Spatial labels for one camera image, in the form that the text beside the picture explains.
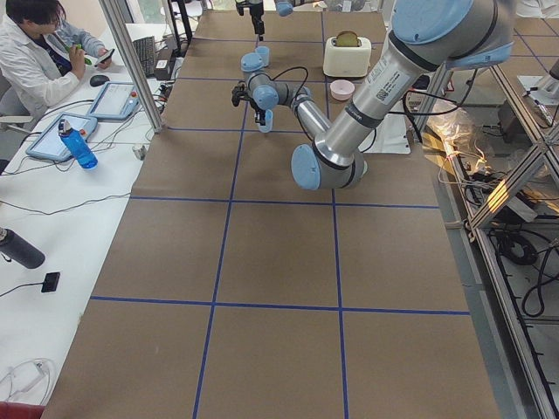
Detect cream toaster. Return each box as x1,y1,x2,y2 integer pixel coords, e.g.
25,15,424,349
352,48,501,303
322,37,372,78

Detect aluminium frame post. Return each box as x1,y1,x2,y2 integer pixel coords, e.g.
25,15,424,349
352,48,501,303
100,0,163,134

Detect safety glasses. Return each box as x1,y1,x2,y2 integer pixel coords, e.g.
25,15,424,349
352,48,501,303
1,358,57,406

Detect light blue cup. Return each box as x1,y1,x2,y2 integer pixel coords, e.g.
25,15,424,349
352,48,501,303
257,109,273,134
254,45,270,67

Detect toast slice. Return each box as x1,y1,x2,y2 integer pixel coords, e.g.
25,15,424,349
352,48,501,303
334,31,361,48

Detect dark grey bottle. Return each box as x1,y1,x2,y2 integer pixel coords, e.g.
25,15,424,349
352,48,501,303
1,228,45,269

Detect teach pendant far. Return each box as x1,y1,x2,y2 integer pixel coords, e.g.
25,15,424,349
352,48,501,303
86,82,139,120

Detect blue water bottle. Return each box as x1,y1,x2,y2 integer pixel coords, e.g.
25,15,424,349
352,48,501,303
58,119,98,169

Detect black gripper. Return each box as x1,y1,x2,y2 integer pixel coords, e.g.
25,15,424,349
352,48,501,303
251,8,265,41
253,106,266,127

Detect teach pendant near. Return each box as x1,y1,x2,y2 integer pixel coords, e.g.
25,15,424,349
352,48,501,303
26,113,98,162

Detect person in white coat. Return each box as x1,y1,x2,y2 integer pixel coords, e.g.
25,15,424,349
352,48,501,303
1,0,112,118

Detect black computer mouse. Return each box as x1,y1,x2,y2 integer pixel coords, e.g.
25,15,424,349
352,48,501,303
89,74,110,87

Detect pink bowl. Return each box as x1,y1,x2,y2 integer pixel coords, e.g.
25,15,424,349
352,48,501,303
329,79,355,101

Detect black keyboard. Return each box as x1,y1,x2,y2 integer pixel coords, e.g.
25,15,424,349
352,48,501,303
132,36,155,78

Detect teach pendant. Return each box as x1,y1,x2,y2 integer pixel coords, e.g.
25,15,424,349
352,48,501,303
26,113,98,162
86,82,139,120

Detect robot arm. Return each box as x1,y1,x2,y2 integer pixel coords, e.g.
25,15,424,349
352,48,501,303
231,1,517,190
247,0,306,40

